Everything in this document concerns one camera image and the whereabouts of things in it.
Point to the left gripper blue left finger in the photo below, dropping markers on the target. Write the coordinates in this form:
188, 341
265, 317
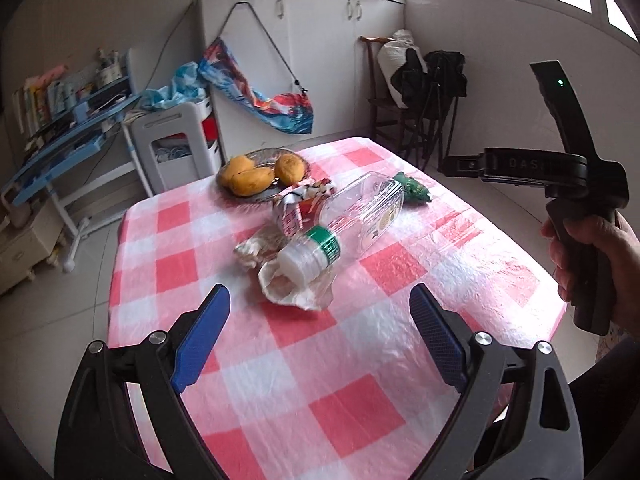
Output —
194, 335

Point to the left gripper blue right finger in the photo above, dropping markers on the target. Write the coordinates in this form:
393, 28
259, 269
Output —
445, 334

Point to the large white tissue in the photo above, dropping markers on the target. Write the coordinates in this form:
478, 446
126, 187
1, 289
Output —
286, 277

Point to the clear plastic food box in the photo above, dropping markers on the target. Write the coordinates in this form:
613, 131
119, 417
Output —
362, 212

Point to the red white snack wrapper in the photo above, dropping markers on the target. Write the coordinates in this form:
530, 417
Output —
297, 208

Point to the crushed clear water bottle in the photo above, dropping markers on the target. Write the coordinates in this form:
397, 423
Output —
308, 255

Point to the person's right hand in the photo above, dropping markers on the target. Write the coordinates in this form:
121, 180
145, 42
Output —
596, 266

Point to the pink checkered tablecloth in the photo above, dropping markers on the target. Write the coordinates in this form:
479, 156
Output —
349, 392

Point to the green plush toy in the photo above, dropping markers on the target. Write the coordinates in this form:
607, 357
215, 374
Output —
414, 191

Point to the yellow mango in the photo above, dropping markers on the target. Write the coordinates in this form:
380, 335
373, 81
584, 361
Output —
289, 169
234, 166
252, 182

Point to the black folding chair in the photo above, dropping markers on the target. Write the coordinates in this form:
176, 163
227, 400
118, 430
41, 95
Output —
429, 86

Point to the cream tv stand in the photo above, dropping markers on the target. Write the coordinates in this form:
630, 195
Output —
36, 242

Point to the woven fruit basket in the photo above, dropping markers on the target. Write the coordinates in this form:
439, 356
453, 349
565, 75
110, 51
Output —
264, 157

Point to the blue children's study desk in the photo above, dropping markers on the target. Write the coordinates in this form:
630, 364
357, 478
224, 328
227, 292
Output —
102, 118

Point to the wooden chair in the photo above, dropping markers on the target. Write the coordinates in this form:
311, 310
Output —
387, 121

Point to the white plastic stool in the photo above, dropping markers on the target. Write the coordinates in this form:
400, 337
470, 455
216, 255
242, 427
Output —
177, 146

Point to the white stuffed bag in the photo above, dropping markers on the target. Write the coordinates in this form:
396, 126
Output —
395, 57

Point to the colourful fabric bag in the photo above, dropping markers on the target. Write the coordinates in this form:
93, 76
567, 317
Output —
289, 112

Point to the light blue crumpled cloth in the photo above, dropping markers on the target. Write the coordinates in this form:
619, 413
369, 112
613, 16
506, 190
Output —
185, 86

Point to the row of books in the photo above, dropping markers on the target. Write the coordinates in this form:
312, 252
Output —
40, 100

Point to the white balcony cabinet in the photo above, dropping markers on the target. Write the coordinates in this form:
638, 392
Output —
283, 44

